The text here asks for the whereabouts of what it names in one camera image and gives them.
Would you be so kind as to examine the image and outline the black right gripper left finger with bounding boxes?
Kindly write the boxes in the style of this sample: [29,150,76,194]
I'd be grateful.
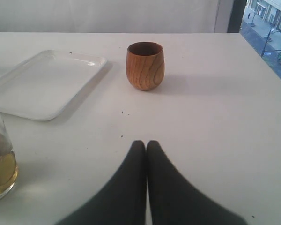
[58,140,147,225]

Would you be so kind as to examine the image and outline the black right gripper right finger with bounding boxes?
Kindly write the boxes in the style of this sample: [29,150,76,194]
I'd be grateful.
[147,140,247,225]

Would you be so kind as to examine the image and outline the clear measuring beaker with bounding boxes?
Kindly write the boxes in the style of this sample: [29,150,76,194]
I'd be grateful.
[0,114,18,199]

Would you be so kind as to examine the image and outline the brown wooden cup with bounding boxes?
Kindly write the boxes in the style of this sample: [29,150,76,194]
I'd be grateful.
[126,42,165,91]

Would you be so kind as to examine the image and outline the white plastic tray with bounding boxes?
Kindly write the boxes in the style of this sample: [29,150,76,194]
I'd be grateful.
[0,50,107,121]

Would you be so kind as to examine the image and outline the black metal frame post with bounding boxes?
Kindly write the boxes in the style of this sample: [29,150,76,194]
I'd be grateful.
[227,0,246,33]

